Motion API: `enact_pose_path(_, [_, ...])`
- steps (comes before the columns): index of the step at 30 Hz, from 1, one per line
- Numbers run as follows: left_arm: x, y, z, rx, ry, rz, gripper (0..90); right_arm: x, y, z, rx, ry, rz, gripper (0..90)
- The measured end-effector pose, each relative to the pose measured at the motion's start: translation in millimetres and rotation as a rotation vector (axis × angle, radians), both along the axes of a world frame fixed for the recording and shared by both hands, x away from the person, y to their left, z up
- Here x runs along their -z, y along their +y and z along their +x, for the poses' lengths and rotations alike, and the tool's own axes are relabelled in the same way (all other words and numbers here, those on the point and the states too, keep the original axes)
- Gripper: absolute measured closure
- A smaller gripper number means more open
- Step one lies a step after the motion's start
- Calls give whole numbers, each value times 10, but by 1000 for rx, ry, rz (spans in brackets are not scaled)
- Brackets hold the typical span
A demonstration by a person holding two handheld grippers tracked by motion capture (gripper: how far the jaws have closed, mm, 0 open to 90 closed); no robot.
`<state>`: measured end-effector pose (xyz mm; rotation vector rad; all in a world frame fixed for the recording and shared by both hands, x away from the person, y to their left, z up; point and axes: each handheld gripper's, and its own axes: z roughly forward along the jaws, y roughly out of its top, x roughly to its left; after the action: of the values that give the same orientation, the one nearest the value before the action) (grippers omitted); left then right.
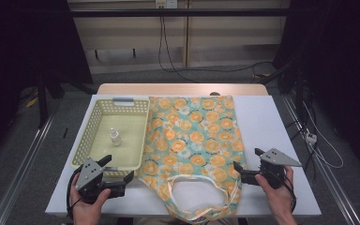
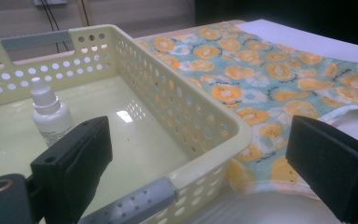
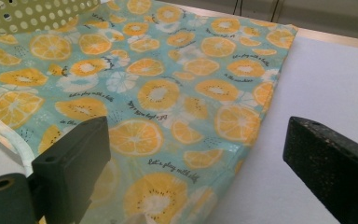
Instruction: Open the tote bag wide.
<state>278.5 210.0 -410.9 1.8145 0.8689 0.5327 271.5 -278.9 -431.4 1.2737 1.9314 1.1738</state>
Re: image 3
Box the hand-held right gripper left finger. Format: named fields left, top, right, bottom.
left=31, top=116, right=112, bottom=224

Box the green polka-dot cloth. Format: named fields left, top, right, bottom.
left=0, top=0, right=103, bottom=40

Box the black cable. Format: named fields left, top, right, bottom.
left=269, top=0, right=282, bottom=23
left=231, top=0, right=242, bottom=17

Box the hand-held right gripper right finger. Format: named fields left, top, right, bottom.
left=282, top=116, right=358, bottom=224

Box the orange slice print cloth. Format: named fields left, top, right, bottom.
left=0, top=0, right=299, bottom=224

